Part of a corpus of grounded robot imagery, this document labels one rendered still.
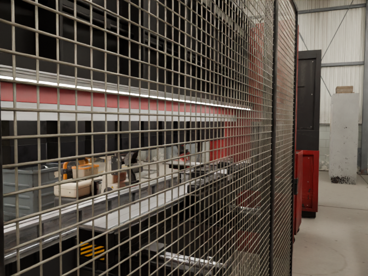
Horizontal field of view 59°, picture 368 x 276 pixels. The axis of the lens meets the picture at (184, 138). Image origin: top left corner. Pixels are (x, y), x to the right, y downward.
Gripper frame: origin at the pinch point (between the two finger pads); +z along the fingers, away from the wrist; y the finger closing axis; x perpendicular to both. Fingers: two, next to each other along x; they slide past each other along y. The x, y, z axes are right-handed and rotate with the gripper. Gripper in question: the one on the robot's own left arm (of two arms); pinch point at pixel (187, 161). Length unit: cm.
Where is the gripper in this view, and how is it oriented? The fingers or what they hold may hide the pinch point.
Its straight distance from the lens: 264.3
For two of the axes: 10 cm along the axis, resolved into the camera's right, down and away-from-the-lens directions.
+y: 4.5, -0.4, 8.9
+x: -7.9, 4.4, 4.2
